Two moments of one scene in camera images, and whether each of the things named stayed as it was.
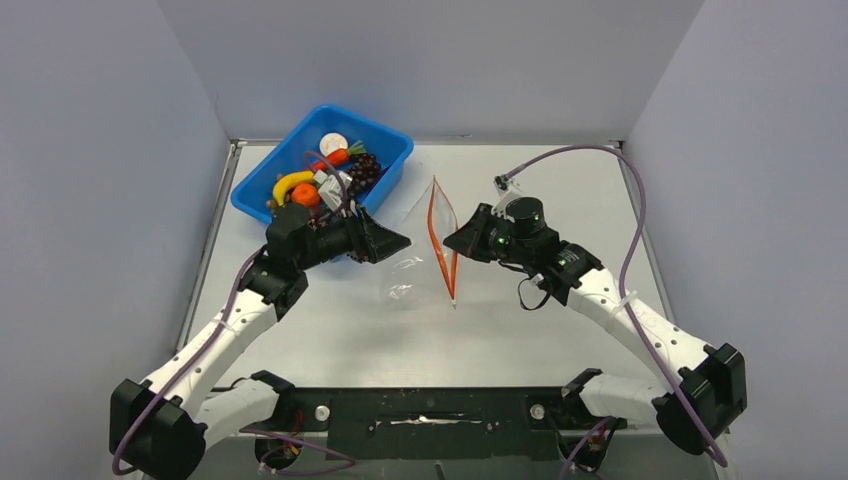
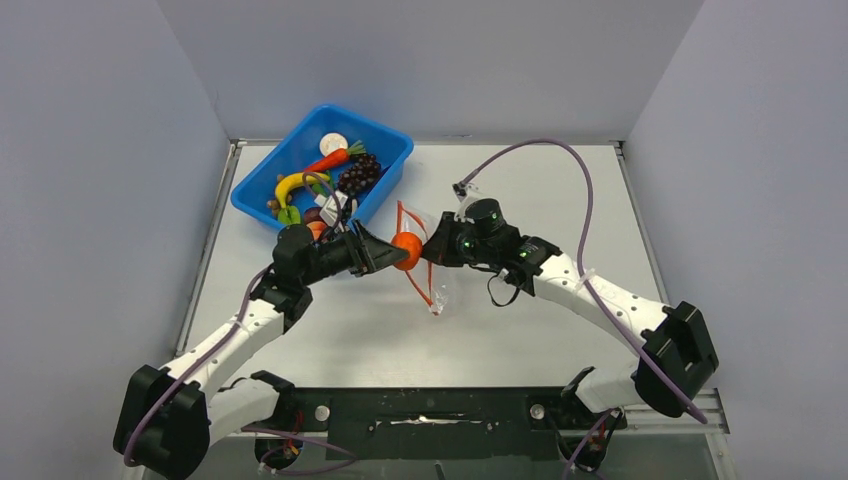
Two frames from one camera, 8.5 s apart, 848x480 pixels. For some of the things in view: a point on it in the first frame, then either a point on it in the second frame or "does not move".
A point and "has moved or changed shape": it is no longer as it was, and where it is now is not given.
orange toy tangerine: (306, 194) -> (413, 243)
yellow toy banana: (288, 179) does not move
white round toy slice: (331, 142) does not move
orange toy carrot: (339, 156) does not move
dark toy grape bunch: (364, 169) does not move
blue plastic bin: (390, 148) does not move
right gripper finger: (463, 240) -> (438, 248)
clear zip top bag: (422, 277) has moved or changed shape
